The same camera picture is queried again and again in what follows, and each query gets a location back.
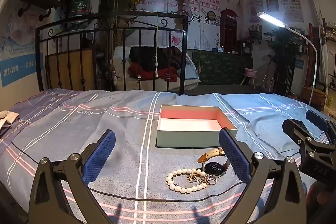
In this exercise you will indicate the pink stool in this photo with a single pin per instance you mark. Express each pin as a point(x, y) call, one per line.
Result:
point(250, 73)

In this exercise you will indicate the red and black clothes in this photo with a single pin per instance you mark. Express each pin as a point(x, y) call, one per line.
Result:
point(143, 69)

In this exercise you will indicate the blue wall poster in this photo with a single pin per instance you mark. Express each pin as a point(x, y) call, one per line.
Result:
point(15, 66)

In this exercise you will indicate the white desk lamp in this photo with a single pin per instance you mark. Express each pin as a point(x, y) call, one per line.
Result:
point(270, 18)

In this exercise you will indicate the green water jug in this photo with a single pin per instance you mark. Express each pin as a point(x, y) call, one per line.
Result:
point(80, 8)

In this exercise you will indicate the gold flower brooch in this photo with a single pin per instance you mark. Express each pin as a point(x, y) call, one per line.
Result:
point(193, 176)

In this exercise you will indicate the blue plaid bedsheet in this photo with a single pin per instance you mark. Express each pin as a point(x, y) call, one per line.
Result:
point(105, 121)

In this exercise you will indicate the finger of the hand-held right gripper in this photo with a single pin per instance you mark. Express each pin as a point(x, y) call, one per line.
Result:
point(316, 119)
point(291, 125)

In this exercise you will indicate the dark potted plant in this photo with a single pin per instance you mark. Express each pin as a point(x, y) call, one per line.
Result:
point(284, 56)

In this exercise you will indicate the beige cloth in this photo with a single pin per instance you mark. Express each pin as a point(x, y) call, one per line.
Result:
point(8, 119)

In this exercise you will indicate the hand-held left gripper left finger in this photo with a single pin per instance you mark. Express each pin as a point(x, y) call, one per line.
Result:
point(99, 158)

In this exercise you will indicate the pile of clothes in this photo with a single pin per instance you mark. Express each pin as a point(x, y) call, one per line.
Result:
point(120, 64)

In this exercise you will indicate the red booth cabinet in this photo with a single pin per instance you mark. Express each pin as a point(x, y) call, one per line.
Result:
point(229, 29)

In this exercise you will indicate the green patterned counter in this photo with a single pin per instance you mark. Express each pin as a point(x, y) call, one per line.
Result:
point(218, 66)

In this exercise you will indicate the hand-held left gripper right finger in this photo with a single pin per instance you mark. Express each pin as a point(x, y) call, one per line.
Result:
point(233, 158)

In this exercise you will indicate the black metal bed frame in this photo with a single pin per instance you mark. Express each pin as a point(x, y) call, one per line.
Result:
point(110, 19)

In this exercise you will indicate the green box with pink lining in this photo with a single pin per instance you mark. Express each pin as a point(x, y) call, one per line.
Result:
point(189, 138)

